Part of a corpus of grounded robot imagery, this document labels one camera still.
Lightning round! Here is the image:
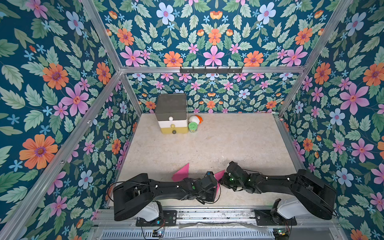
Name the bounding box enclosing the pink square paper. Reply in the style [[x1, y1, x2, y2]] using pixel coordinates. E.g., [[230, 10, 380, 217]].
[[172, 163, 190, 182]]

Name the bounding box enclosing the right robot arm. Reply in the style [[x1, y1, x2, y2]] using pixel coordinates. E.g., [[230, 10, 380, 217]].
[[219, 162, 337, 220]]

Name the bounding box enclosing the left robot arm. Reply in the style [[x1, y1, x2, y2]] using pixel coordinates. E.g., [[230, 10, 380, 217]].
[[113, 172, 219, 222]]

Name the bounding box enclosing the green lidded can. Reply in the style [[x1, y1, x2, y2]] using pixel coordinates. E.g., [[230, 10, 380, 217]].
[[188, 122, 198, 133]]

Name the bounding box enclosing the orange white plush toy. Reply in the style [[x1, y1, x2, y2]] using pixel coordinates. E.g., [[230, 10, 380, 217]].
[[189, 115, 203, 125]]

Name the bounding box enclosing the small drawer cabinet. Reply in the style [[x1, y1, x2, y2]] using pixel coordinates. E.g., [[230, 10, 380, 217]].
[[155, 93, 188, 135]]

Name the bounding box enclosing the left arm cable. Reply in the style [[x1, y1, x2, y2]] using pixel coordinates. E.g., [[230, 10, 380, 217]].
[[194, 179, 222, 205]]

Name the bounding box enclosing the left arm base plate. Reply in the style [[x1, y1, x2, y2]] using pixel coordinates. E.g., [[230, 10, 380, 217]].
[[136, 210, 178, 227]]

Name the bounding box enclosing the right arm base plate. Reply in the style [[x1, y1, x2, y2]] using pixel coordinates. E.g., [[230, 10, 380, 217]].
[[254, 209, 297, 227]]

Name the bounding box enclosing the black hook rail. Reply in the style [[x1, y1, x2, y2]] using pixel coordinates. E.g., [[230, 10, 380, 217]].
[[179, 67, 243, 75]]

